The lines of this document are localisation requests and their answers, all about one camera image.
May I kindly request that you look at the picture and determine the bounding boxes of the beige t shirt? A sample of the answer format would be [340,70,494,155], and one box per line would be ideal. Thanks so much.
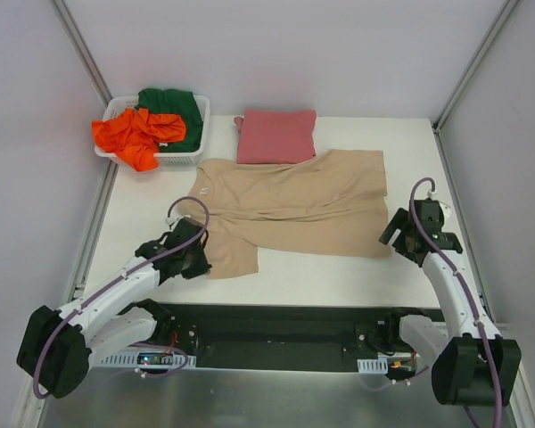
[177,150,391,279]

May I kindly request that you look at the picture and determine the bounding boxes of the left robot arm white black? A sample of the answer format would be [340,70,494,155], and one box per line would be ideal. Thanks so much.
[16,217,210,399]

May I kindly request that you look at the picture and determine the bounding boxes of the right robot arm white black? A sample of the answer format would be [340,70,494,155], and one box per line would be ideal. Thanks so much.
[379,198,522,407]

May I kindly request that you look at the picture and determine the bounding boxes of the white plastic basket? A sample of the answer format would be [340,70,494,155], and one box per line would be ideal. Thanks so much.
[91,88,204,172]

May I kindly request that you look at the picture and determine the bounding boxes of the orange t shirt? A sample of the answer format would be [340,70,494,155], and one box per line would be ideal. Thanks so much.
[91,108,187,172]

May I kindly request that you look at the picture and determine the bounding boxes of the pink folded t shirt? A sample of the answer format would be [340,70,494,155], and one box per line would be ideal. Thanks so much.
[234,109,317,164]

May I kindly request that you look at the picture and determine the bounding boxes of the green t shirt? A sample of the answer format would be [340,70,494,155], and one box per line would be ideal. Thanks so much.
[135,87,204,153]

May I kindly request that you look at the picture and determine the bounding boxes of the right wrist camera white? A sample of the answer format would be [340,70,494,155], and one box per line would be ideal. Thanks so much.
[427,190,452,218]

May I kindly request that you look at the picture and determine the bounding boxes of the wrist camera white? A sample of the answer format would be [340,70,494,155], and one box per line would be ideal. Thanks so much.
[165,216,183,226]
[427,190,452,218]

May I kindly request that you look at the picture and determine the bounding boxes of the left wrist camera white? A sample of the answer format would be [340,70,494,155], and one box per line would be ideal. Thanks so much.
[165,216,183,226]

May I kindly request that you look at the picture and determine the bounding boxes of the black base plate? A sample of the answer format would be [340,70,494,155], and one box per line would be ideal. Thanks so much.
[111,302,433,371]

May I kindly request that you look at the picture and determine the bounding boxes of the left white cable duct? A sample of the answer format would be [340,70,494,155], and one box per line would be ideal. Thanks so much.
[96,350,196,370]

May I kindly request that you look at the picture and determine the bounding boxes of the white cable duct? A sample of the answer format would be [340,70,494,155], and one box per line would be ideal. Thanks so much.
[357,357,389,375]
[96,350,196,370]

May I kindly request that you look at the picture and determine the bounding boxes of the right white cable duct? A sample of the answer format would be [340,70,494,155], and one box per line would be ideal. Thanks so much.
[357,357,389,375]

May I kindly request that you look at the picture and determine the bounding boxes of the right aluminium frame post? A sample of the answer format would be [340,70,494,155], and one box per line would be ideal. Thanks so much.
[432,0,522,135]

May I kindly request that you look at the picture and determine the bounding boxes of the aluminium frame post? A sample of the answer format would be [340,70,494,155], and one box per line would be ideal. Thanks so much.
[432,0,522,135]
[50,0,112,106]

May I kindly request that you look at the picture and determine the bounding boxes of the left aluminium frame post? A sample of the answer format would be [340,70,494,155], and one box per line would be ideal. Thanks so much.
[50,0,112,106]

